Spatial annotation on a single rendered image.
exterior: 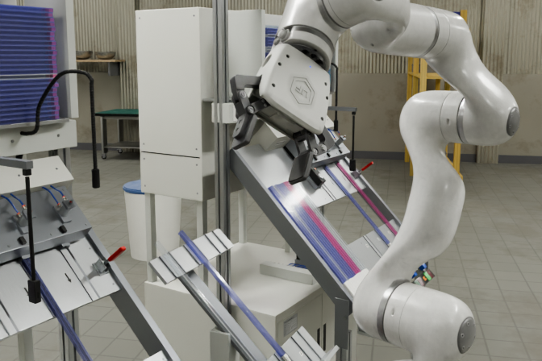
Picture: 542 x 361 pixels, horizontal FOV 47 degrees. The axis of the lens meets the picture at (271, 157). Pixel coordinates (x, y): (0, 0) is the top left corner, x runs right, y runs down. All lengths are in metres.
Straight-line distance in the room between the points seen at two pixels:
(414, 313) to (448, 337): 0.07
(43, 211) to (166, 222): 3.32
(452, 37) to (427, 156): 0.23
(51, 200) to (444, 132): 0.93
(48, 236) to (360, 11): 0.96
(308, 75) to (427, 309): 0.52
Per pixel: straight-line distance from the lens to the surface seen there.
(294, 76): 0.81
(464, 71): 1.19
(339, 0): 0.85
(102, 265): 1.60
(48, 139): 1.67
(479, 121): 1.19
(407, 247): 1.20
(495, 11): 9.63
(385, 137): 9.67
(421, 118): 1.25
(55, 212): 1.59
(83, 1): 10.89
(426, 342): 1.16
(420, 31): 1.07
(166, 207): 4.82
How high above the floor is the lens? 1.54
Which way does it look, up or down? 9 degrees down
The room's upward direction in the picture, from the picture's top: straight up
